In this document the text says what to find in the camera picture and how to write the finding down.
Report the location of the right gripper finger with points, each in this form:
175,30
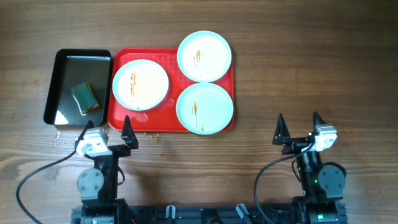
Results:
317,119
282,135

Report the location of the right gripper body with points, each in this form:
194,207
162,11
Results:
295,145

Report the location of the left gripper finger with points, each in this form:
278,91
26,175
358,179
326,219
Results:
127,134
88,126

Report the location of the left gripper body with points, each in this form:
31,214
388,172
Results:
119,151

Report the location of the green yellow sponge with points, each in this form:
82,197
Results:
85,98

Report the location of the light blue plate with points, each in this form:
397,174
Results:
140,85
204,56
204,108

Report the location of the light blue plate bottom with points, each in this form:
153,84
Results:
204,108

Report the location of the light blue plate top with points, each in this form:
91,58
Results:
204,56

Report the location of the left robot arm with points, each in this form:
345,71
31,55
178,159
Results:
98,185

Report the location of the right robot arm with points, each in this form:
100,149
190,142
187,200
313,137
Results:
322,182

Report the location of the red plastic tray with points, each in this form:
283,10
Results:
162,118

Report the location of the black rectangular tray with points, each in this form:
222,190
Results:
71,68

